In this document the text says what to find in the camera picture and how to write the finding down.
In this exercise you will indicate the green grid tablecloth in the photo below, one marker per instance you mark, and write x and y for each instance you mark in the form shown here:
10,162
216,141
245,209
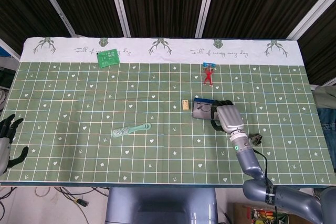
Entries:
157,142

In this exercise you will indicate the grey-green jacket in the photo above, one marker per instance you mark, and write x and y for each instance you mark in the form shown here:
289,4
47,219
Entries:
324,96

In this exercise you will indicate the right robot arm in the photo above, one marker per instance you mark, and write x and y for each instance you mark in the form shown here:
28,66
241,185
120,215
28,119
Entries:
252,161

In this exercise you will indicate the blue-grey robot torso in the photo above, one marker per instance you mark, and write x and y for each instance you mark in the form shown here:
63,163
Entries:
160,205

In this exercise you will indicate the blue jeans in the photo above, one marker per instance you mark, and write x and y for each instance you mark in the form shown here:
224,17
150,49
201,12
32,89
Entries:
328,129

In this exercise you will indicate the red figure toy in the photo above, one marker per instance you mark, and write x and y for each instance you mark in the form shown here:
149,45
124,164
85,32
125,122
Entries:
208,77

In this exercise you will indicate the green circuit board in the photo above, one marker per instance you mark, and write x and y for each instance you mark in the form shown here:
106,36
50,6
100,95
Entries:
107,58

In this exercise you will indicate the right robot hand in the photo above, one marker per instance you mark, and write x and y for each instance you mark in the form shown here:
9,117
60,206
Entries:
231,119

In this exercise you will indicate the beige eraser block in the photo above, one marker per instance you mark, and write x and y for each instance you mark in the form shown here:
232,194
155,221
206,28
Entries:
185,104

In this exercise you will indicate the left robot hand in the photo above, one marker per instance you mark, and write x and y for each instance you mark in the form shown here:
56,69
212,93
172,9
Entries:
4,153

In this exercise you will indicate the white partition post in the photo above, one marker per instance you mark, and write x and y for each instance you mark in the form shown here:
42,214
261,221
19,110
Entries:
53,3
312,14
119,3
208,3
10,49

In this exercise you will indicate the mint green scrub brush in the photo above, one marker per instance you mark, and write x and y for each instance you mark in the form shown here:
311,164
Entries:
136,129

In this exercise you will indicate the blue glasses case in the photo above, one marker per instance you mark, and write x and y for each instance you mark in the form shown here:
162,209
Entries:
202,115

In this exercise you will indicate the black power adapter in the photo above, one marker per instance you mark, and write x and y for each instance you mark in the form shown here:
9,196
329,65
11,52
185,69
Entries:
81,203

